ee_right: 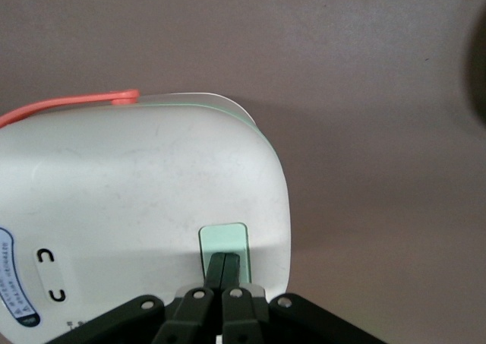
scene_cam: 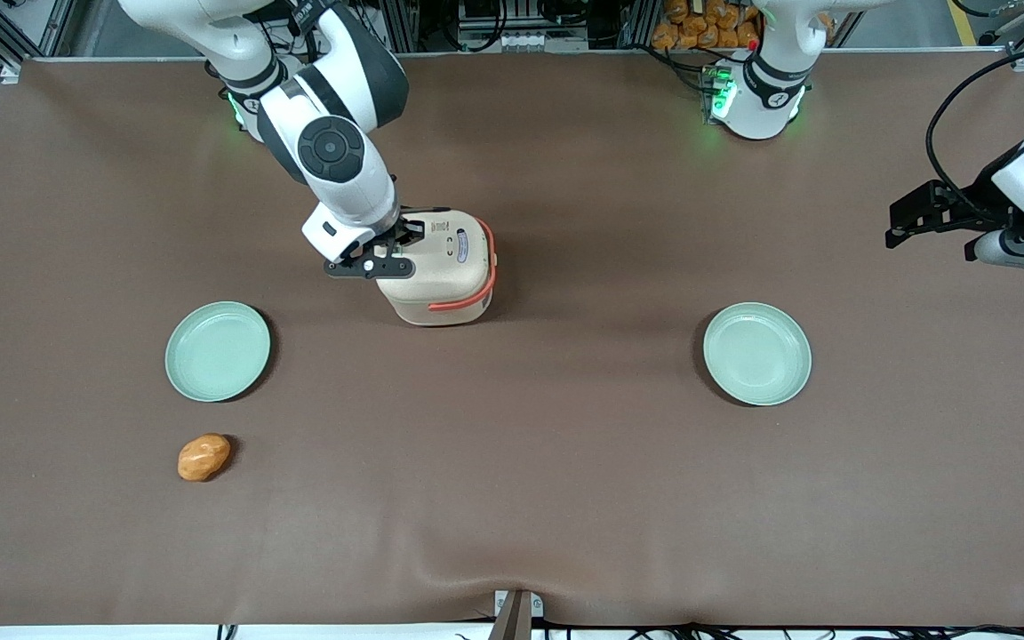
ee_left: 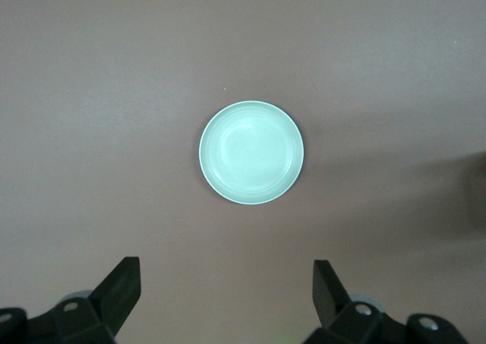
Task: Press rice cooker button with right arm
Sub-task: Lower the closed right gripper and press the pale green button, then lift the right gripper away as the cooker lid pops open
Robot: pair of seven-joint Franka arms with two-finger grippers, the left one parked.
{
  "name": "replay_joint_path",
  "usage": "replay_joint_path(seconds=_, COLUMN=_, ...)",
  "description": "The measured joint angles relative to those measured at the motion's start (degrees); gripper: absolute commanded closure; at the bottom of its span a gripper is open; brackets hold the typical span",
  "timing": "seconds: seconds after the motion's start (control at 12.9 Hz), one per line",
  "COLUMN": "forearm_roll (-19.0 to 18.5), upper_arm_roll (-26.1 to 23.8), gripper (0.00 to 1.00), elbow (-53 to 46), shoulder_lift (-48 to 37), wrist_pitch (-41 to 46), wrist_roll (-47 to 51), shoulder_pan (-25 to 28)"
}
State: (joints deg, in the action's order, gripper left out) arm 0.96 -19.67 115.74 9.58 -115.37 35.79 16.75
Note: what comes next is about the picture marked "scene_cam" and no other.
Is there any beige rice cooker orange handle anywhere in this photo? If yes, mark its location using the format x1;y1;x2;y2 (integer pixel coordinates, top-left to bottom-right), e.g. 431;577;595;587
375;210;499;327

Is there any black electronics box with connectors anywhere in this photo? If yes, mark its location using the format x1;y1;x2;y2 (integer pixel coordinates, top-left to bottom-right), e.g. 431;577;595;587
457;0;590;52

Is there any brown table mat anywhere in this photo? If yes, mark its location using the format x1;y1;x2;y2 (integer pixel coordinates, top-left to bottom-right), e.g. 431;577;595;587
0;49;1024;628

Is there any orange bread roll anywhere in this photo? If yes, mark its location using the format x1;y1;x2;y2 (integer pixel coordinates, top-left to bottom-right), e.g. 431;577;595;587
177;433;232;483

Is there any bag of orange bread rolls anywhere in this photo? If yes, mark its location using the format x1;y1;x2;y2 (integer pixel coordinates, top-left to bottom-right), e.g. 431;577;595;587
651;0;764;52

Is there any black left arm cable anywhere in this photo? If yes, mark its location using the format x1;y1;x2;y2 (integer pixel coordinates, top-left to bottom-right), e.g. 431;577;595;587
924;37;1024;223

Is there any light green round plate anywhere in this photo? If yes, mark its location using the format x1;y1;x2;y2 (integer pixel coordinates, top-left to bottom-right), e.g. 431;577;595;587
164;301;272;404
702;302;812;407

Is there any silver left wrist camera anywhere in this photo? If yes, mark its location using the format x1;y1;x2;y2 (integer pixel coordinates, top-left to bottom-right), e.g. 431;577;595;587
964;228;1024;276

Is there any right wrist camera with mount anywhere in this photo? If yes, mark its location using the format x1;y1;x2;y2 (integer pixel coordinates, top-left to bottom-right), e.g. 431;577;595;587
324;254;418;281

